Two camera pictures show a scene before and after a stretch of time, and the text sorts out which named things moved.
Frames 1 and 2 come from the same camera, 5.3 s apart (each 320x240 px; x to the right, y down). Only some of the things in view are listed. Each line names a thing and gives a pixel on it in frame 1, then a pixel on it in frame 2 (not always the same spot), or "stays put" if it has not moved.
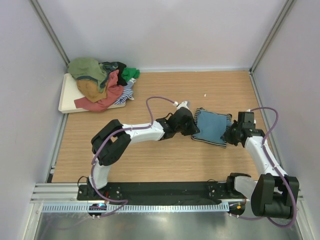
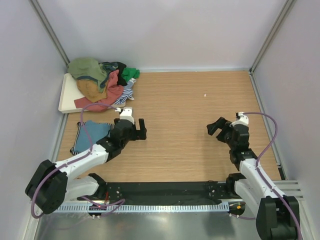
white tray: (70, 92) stays put
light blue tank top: (211, 126) to (97, 131)
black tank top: (120, 80) stays put
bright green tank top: (128, 73) stays put
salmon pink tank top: (114, 92) stays put
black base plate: (160, 193) stays put
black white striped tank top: (229, 123) to (78, 124)
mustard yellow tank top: (90, 89) stays put
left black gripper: (193, 129) to (138, 134)
